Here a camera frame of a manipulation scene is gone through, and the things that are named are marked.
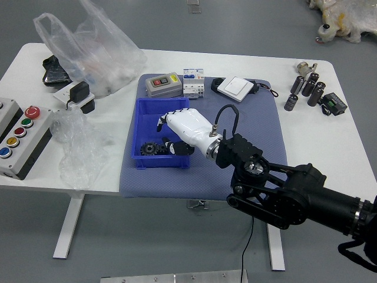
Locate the white wall switch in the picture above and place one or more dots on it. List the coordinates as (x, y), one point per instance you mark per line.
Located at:
(235, 88)

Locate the metal table bracket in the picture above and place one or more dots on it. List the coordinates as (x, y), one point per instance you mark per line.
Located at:
(198, 204)

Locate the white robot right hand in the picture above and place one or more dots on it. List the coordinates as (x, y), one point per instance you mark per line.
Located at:
(188, 123)

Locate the plastic-wrapped bundle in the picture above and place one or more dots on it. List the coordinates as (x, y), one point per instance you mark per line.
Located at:
(347, 17)

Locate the grey push-button switch box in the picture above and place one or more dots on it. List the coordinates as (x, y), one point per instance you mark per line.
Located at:
(162, 85)

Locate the black power module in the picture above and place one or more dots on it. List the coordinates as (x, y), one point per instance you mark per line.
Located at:
(334, 103)

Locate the big black gear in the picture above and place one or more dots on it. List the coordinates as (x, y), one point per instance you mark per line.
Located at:
(148, 149)

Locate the small black block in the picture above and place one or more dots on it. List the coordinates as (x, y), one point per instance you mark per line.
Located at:
(87, 106)

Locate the white circuit breaker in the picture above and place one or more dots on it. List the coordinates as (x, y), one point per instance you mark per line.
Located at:
(193, 84)

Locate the clear bubble wrap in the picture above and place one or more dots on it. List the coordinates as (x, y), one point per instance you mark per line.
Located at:
(76, 147)

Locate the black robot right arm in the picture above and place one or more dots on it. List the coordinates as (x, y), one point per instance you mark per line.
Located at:
(294, 194)

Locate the blue plastic box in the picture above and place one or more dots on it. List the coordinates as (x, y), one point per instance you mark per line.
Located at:
(147, 112)

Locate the grey button control box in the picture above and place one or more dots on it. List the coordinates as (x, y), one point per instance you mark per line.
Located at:
(26, 141)

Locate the white socket plate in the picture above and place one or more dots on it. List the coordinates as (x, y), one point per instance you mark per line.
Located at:
(60, 95)

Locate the grey floor fixture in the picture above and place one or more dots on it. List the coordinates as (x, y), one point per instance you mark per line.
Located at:
(194, 7)

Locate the silver metal fitting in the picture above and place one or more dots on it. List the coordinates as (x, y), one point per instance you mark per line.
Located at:
(303, 67)

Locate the clear plastic bag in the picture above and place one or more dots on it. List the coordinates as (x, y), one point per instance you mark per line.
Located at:
(100, 59)

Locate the black cylindrical capacitor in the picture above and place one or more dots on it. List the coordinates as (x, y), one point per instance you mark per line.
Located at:
(291, 102)
(315, 98)
(312, 78)
(307, 88)
(320, 87)
(297, 85)

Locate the black power adapter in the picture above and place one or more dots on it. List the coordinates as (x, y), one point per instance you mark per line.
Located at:
(78, 92)

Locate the white table leg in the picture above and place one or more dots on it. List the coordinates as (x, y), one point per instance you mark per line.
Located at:
(69, 224)
(276, 247)

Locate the blue-grey mat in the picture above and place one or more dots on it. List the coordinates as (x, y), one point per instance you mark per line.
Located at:
(165, 185)

